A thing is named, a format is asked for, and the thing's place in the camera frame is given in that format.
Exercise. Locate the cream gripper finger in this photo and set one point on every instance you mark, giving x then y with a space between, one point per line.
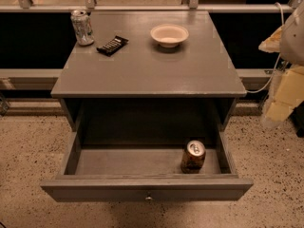
272 43
286 92

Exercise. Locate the orange soda can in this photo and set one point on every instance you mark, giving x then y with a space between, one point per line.
193 157

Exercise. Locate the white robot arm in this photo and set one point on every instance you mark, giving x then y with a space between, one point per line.
292 38

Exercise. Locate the grey open top drawer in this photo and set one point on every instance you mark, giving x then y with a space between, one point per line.
127 149

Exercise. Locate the silver white soda can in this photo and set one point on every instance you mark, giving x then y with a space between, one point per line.
82 28

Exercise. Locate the white ceramic bowl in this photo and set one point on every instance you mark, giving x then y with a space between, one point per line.
169 35

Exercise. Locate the grey wooden cabinet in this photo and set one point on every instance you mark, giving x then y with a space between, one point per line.
199 67

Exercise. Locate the metal railing frame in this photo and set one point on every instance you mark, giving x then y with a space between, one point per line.
152 3

